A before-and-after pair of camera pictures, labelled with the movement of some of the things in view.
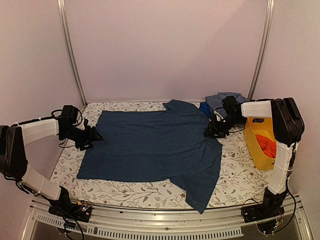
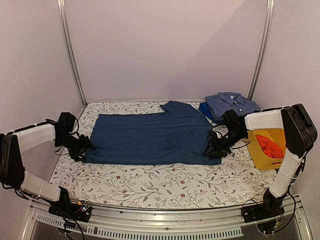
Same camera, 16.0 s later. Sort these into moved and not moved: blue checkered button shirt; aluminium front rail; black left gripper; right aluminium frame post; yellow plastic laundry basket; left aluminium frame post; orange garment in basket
Moved: black left gripper
Not moved: aluminium front rail; right aluminium frame post; orange garment in basket; blue checkered button shirt; left aluminium frame post; yellow plastic laundry basket
